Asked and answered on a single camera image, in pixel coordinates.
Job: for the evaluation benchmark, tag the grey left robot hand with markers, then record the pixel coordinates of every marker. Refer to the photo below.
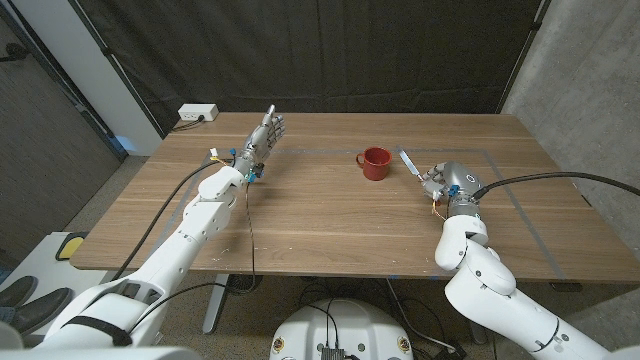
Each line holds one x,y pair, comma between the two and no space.
260,142

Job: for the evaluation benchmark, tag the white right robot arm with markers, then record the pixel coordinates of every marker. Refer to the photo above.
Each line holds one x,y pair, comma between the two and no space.
490,290

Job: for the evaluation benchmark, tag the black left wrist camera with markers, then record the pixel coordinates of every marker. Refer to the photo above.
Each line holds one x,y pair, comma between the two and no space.
256,172

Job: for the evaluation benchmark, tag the black box on torso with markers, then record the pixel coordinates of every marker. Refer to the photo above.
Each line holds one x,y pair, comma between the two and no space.
332,354

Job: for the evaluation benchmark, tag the black power adapter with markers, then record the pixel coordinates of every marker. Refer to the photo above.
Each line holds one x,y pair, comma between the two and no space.
450,353

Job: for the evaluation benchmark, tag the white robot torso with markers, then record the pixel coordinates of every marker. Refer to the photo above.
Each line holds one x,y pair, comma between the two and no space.
340,325

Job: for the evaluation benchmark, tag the red enamel mug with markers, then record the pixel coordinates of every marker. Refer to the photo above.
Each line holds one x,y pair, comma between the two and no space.
375,167

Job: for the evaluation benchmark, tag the black round floor disc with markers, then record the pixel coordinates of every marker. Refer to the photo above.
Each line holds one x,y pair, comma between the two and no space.
240,285

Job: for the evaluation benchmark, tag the white power strip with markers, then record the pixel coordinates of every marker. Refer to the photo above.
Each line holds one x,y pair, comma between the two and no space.
197,111

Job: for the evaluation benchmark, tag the grey table leg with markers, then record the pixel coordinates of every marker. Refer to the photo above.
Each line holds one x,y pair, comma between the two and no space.
216,305
479,334

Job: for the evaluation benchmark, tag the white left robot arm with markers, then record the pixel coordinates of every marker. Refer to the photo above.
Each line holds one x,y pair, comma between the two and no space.
165,260

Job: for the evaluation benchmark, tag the white floor platform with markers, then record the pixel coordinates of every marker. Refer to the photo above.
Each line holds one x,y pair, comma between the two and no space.
40,265

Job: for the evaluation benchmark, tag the black backdrop curtain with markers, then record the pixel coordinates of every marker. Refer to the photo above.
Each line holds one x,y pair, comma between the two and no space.
325,50

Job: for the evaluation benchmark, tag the black leather shoe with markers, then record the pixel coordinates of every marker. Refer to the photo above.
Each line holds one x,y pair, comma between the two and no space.
17,291
42,310

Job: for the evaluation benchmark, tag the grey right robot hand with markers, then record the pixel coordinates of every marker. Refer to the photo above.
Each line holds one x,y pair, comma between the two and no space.
457,180

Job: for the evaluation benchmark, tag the black backdrop frame pole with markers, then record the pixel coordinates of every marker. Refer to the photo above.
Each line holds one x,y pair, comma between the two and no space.
117,67
518,65

